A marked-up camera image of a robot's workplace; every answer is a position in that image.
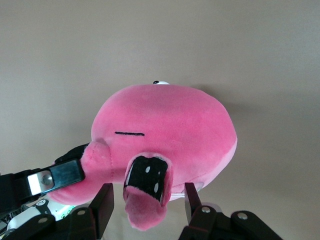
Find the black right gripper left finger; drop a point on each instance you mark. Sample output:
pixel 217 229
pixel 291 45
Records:
pixel 97 215

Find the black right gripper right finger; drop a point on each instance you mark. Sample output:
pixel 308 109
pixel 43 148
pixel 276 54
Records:
pixel 207 225

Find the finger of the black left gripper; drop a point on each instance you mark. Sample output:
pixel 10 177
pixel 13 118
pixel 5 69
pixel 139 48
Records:
pixel 67 173
pixel 71 155

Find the hot pink round plush toy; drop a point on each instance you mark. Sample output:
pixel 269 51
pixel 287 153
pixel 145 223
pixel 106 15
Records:
pixel 170 120

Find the large table cover sheet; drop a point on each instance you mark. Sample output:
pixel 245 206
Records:
pixel 75 50

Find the light pink white plush dog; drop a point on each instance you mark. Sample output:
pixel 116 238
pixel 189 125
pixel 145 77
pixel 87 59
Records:
pixel 162 82

